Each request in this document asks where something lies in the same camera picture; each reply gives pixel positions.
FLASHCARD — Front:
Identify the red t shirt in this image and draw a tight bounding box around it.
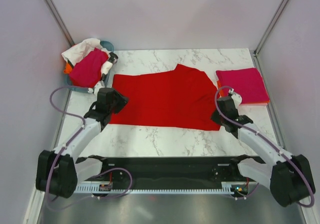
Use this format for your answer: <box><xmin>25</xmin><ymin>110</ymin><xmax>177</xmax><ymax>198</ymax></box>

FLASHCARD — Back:
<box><xmin>110</xmin><ymin>64</ymin><xmax>220</xmax><ymax>131</ymax></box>

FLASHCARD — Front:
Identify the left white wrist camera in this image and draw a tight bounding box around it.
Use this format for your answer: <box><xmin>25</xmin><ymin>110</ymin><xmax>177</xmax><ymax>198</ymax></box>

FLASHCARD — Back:
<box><xmin>87</xmin><ymin>81</ymin><xmax>105</xmax><ymax>95</ymax></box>

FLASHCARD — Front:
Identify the aluminium frame post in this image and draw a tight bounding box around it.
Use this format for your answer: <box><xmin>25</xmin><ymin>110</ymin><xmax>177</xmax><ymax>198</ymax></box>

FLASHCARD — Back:
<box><xmin>250</xmin><ymin>0</ymin><xmax>291</xmax><ymax>57</ymax></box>
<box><xmin>44</xmin><ymin>0</ymin><xmax>75</xmax><ymax>46</ymax></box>

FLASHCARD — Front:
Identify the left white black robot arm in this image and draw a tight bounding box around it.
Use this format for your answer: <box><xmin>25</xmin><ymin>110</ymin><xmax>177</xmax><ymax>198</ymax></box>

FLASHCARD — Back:
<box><xmin>35</xmin><ymin>87</ymin><xmax>129</xmax><ymax>198</ymax></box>

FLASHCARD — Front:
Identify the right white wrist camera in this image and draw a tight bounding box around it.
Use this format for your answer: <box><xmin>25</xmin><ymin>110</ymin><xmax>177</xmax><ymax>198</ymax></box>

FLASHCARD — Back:
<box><xmin>228</xmin><ymin>88</ymin><xmax>243</xmax><ymax>108</ymax></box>

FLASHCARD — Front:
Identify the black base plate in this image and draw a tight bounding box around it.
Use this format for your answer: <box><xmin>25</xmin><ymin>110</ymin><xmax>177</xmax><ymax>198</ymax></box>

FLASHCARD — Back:
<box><xmin>99</xmin><ymin>156</ymin><xmax>251</xmax><ymax>190</ymax></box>

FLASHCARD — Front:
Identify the left aluminium frame post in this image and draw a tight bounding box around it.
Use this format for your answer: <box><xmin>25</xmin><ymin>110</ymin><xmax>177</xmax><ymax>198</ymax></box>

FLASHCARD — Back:
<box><xmin>44</xmin><ymin>0</ymin><xmax>75</xmax><ymax>46</ymax></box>

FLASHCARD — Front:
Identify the magenta shirt in basket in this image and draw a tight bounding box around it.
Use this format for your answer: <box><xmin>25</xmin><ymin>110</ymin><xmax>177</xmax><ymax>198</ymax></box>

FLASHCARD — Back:
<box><xmin>68</xmin><ymin>48</ymin><xmax>109</xmax><ymax>88</ymax></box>

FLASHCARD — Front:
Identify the right aluminium frame post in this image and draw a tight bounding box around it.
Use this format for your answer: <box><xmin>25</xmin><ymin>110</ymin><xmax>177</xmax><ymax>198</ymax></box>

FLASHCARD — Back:
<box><xmin>250</xmin><ymin>0</ymin><xmax>291</xmax><ymax>57</ymax></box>

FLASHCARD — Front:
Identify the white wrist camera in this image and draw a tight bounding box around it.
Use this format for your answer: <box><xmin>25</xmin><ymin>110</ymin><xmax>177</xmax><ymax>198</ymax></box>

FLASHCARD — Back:
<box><xmin>228</xmin><ymin>88</ymin><xmax>243</xmax><ymax>108</ymax></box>
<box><xmin>87</xmin><ymin>81</ymin><xmax>105</xmax><ymax>95</ymax></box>

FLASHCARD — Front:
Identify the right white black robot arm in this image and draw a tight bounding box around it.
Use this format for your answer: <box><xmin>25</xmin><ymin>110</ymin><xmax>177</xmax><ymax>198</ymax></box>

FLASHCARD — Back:
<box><xmin>211</xmin><ymin>95</ymin><xmax>316</xmax><ymax>208</ymax></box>

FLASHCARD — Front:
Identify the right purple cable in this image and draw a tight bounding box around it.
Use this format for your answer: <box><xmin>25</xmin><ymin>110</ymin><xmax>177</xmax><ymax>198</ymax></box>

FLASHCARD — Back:
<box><xmin>214</xmin><ymin>85</ymin><xmax>316</xmax><ymax>207</ymax></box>

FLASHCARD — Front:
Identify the white slotted cable duct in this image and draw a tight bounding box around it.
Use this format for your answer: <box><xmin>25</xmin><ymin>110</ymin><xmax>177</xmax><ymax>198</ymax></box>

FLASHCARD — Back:
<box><xmin>74</xmin><ymin>181</ymin><xmax>234</xmax><ymax>194</ymax></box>

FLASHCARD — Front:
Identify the folded magenta t shirt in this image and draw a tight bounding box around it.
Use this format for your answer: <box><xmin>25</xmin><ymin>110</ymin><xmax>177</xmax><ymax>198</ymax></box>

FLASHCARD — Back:
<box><xmin>216</xmin><ymin>68</ymin><xmax>270</xmax><ymax>103</ymax></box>

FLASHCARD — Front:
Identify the teal plastic laundry basket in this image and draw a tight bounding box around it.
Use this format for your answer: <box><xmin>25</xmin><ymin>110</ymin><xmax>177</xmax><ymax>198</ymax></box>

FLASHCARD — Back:
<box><xmin>63</xmin><ymin>40</ymin><xmax>116</xmax><ymax>94</ymax></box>

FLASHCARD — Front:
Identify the orange shirt in basket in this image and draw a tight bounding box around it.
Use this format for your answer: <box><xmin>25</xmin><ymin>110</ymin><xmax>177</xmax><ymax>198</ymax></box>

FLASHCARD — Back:
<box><xmin>63</xmin><ymin>62</ymin><xmax>74</xmax><ymax>75</ymax></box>

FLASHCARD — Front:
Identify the white and black garment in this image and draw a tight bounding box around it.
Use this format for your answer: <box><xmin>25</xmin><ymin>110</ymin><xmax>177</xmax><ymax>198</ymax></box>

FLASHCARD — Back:
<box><xmin>100</xmin><ymin>52</ymin><xmax>119</xmax><ymax>81</ymax></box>

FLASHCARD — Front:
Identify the white shirt in basket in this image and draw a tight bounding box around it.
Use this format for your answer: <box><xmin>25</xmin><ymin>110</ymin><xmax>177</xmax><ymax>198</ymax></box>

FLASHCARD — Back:
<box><xmin>61</xmin><ymin>38</ymin><xmax>114</xmax><ymax>66</ymax></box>

